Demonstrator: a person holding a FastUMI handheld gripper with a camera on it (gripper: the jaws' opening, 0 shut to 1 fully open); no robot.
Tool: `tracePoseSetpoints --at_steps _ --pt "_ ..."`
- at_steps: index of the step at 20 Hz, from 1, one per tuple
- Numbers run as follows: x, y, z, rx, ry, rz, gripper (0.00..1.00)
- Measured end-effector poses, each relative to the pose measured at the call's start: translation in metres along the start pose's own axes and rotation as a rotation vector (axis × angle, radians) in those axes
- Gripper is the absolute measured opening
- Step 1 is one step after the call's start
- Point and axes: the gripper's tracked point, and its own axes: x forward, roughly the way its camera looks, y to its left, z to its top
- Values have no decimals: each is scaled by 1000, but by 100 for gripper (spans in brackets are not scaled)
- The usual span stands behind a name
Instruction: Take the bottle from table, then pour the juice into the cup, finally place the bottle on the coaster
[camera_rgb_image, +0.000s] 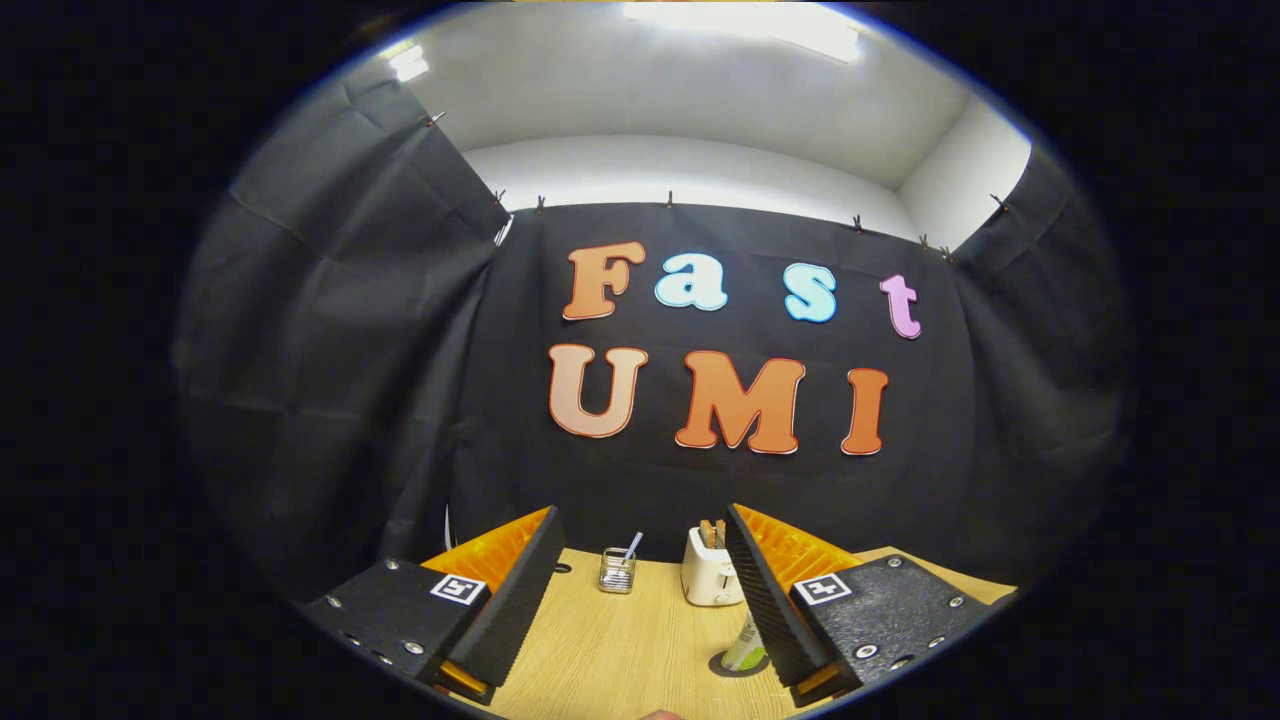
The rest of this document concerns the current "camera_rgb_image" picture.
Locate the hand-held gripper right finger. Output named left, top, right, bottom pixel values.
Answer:
left=724, top=503, right=1009, bottom=709

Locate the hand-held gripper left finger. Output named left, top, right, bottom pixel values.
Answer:
left=300, top=505, right=567, bottom=707

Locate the white green juice bottle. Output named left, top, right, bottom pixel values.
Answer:
left=720, top=610, right=769, bottom=673

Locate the dark brown round coaster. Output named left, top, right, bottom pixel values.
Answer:
left=708, top=648, right=771, bottom=679

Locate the white toaster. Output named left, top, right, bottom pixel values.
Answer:
left=681, top=525, right=746, bottom=607

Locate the wooden table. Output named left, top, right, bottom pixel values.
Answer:
left=450, top=546, right=1019, bottom=720

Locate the large ceiling light panel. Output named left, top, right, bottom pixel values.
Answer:
left=622, top=0, right=863, bottom=63

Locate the small wire mesh holder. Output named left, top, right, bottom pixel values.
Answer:
left=599, top=547, right=638, bottom=595

